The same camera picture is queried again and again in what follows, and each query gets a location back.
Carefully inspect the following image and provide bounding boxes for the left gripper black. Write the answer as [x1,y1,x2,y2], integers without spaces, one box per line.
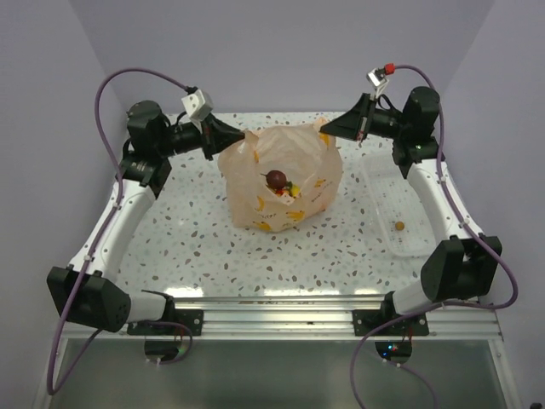
[156,112,244,161]

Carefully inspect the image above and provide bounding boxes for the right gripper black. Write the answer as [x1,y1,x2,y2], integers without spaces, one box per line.
[321,93,410,142]

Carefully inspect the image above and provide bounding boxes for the orange translucent plastic bag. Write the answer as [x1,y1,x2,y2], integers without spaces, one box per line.
[218,118,342,233]

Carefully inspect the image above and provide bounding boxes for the fake dark purple plum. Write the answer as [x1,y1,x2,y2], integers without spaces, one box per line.
[263,170,288,190]

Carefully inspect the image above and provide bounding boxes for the fake red cherries with leaves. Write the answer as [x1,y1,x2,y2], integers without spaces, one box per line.
[274,181,301,199]

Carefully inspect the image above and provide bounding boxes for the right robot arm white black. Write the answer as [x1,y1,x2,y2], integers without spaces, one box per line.
[320,86,502,335]

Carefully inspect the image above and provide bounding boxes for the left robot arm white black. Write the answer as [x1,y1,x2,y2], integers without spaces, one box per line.
[47,96,244,335]

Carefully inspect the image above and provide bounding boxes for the white plastic tray basket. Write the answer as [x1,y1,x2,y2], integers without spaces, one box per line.
[363,153,435,257]

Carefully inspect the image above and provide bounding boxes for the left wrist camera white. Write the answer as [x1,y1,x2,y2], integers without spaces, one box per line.
[181,87,213,125]

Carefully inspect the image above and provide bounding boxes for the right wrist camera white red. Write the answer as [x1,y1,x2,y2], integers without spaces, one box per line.
[366,63,396,100]

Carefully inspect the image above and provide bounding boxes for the aluminium rail frame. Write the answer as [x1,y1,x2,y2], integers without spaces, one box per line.
[50,111,508,409]

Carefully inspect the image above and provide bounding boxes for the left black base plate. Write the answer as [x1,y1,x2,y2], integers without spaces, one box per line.
[127,309,204,337]

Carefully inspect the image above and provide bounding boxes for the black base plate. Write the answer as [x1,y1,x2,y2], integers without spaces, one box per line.
[352,309,430,337]
[127,309,204,337]

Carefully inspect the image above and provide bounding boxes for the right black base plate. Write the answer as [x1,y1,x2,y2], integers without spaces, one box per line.
[352,309,430,337]

